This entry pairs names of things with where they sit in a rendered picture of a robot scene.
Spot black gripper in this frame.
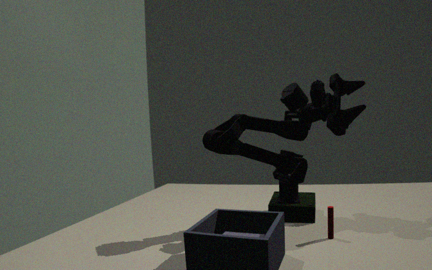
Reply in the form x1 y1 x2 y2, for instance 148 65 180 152
311 73 366 136

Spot red peg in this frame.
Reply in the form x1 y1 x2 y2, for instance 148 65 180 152
327 206 334 239

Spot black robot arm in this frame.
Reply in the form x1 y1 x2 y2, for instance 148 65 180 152
202 80 328 204

